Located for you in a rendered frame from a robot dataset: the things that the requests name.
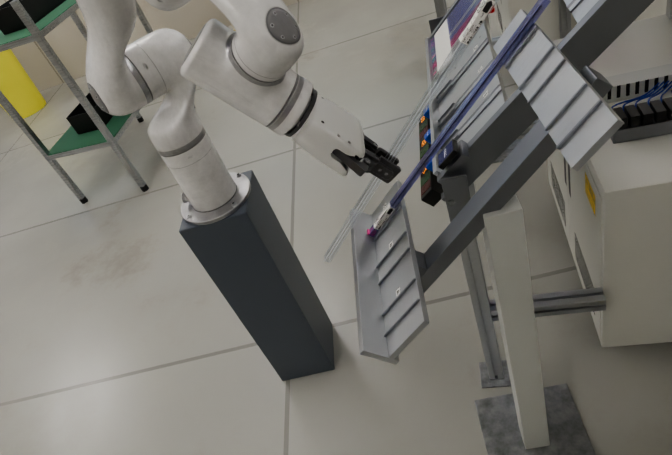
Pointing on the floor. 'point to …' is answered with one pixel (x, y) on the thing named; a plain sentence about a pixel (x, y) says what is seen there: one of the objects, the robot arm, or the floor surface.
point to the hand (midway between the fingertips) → (383, 165)
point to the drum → (19, 86)
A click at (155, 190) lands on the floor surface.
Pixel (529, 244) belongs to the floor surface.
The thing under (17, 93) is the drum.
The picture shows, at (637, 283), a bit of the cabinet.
